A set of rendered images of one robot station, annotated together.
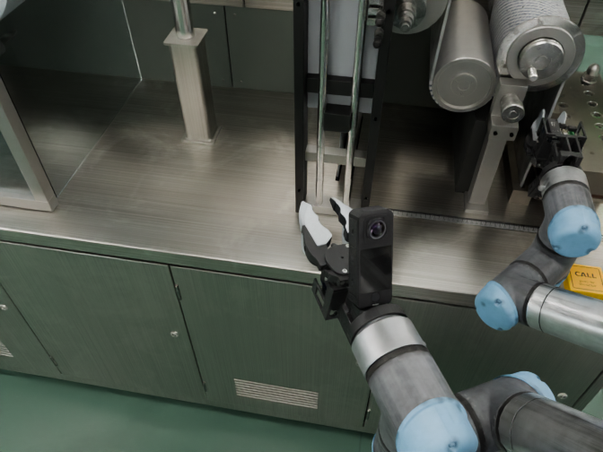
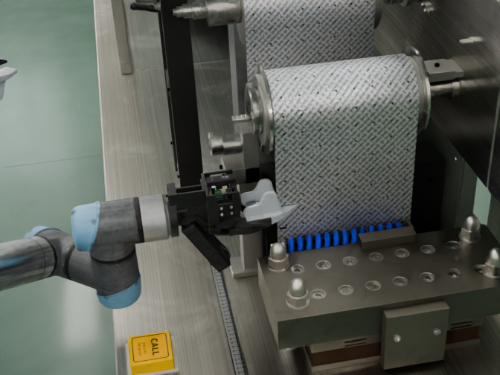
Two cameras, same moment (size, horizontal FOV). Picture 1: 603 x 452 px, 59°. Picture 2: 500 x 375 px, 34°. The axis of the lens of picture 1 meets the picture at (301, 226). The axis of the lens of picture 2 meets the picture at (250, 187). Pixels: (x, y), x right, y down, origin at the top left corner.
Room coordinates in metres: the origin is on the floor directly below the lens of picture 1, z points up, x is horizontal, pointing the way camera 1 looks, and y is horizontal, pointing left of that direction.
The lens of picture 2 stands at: (0.48, -1.54, 1.87)
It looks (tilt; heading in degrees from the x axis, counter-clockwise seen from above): 33 degrees down; 71
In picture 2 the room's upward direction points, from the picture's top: 3 degrees counter-clockwise
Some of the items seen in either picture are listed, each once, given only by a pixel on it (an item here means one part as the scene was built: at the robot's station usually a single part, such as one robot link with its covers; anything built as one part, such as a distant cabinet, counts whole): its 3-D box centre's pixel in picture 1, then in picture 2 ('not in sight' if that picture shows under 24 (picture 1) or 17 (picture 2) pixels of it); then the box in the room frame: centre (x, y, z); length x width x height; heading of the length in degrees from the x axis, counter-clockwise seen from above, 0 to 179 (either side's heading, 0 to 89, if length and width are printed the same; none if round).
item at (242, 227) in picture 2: not in sight; (244, 222); (0.82, -0.50, 1.09); 0.09 x 0.05 x 0.02; 169
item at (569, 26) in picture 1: (539, 55); (263, 109); (0.89, -0.43, 1.25); 0.15 x 0.01 x 0.15; 80
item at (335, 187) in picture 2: (540, 88); (345, 190); (1.00, -0.51, 1.11); 0.23 x 0.01 x 0.18; 170
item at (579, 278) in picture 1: (583, 282); (150, 353); (0.63, -0.55, 0.91); 0.07 x 0.07 x 0.02; 80
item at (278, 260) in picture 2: not in sight; (278, 254); (0.86, -0.56, 1.05); 0.04 x 0.04 x 0.04
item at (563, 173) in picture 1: (562, 186); (155, 216); (0.69, -0.46, 1.11); 0.08 x 0.05 x 0.08; 80
